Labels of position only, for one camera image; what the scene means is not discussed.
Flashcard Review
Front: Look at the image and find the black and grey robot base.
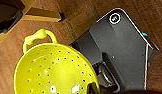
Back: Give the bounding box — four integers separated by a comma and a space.
68, 8, 161, 94

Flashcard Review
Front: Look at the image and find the silver base screw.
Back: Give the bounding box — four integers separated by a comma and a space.
109, 12, 121, 24

